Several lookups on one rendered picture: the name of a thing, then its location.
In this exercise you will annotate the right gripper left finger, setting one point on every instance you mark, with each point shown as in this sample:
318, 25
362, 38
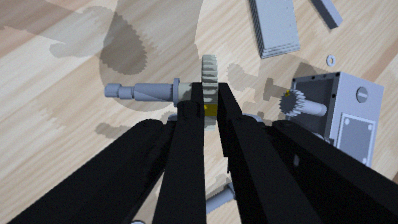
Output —
112, 186

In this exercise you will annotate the grey hex bolt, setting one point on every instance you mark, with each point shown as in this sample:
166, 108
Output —
220, 198

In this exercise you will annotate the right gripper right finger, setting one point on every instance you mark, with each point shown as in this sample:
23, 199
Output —
331, 184

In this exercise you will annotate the grey camshaft with gear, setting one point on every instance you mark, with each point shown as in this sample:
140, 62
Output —
176, 92

